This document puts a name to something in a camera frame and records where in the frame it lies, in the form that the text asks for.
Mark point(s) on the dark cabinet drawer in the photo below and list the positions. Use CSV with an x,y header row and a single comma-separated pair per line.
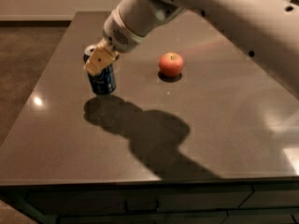
x,y
111,201

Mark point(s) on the red apple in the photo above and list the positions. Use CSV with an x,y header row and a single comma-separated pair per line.
x,y
171,64

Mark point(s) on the right cabinet drawer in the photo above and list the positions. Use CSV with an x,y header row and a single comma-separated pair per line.
x,y
273,196

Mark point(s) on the black drawer handle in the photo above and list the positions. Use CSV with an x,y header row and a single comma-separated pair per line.
x,y
142,208

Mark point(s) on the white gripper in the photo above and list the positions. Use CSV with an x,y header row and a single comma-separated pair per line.
x,y
118,34

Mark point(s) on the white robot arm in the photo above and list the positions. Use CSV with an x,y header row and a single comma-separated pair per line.
x,y
265,30

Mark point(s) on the blue pepsi can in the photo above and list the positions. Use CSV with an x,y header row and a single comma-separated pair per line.
x,y
104,82

